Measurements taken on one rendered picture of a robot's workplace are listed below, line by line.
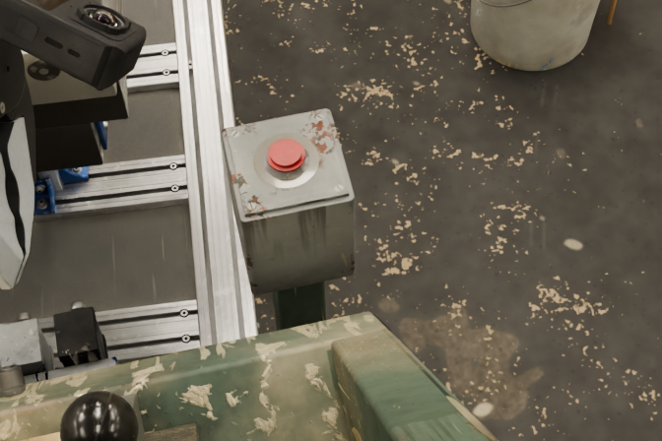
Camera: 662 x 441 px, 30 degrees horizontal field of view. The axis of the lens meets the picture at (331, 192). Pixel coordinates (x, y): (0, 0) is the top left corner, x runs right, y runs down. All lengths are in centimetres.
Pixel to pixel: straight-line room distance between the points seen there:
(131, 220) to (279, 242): 83
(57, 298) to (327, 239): 83
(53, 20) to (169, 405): 65
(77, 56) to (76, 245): 149
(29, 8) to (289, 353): 65
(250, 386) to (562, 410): 105
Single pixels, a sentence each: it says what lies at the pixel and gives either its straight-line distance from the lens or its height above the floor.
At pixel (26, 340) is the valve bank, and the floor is 76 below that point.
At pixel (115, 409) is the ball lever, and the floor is 144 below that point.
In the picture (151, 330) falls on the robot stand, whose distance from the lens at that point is 198.
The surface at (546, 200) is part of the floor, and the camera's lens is 237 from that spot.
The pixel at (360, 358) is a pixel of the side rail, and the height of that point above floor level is 100.
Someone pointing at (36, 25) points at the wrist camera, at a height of 153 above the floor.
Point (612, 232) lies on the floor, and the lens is 235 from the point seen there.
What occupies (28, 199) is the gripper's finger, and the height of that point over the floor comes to 141.
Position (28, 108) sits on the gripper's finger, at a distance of 71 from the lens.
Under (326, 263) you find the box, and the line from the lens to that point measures 136.
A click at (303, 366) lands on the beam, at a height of 90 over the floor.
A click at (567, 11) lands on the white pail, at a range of 239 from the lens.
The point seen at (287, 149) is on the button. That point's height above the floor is 95.
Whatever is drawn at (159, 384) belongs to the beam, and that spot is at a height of 90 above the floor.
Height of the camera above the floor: 200
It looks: 58 degrees down
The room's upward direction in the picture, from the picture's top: 2 degrees counter-clockwise
